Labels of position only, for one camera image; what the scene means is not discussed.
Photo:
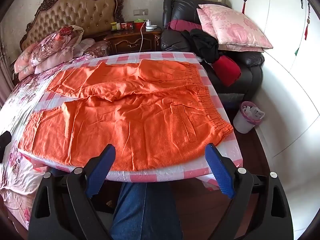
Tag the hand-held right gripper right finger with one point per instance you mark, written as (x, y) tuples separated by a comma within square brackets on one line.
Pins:
[(220, 172)]

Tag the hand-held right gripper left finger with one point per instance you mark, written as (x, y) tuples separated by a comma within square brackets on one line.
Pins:
[(100, 172)]

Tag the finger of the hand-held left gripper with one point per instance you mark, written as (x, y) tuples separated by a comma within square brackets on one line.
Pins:
[(5, 143)]

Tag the orange pants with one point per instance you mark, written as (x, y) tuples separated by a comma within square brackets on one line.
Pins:
[(125, 120)]

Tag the pink checkered table cover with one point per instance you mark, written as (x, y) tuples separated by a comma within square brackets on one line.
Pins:
[(230, 153)]

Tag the floral bed sheet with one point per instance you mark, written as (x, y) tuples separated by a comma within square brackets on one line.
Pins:
[(15, 105)]

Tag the white trash bin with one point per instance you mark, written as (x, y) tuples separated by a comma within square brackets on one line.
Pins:
[(242, 123)]

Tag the person's jeans leg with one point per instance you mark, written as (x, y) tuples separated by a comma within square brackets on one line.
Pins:
[(145, 212)]

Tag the patterned curtain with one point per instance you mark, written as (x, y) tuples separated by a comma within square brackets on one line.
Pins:
[(5, 80)]

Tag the pink floral folded quilt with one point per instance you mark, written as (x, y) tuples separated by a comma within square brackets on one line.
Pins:
[(25, 60)]

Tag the black leather armchair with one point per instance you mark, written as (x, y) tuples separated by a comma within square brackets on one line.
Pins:
[(247, 80)]

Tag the red floral folded quilt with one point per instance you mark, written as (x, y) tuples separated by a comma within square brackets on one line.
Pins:
[(55, 42)]

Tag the dark floral pillow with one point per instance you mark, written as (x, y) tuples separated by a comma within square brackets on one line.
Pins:
[(97, 48)]

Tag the pale checkered pillow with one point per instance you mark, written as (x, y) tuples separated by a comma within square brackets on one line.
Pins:
[(85, 45)]

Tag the black garment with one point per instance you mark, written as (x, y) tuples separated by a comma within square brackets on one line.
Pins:
[(202, 43)]

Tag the white wardrobe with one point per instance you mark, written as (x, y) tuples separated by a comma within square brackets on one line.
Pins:
[(280, 55)]

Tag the dark wooden nightstand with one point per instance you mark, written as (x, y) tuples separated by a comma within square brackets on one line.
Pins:
[(130, 41)]

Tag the yellow green box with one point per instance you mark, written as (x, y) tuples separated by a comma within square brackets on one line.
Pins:
[(115, 26)]

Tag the pink floral pillow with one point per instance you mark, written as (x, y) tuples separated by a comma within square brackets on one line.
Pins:
[(232, 25), (206, 22)]

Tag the tufted wooden headboard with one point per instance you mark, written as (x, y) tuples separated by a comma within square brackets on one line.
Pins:
[(75, 12)]

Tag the red tin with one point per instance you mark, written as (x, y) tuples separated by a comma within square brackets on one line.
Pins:
[(127, 26)]

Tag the maroon cushion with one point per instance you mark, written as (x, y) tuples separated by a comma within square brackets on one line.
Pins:
[(182, 25)]

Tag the red box with green top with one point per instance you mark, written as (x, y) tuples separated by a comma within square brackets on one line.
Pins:
[(139, 25)]

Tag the white round device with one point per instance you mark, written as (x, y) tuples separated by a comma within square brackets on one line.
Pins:
[(151, 26)]

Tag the red tassel ornament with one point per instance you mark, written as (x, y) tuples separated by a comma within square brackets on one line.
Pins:
[(306, 31)]

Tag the wall socket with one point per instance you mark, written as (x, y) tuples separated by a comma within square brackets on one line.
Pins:
[(140, 11)]

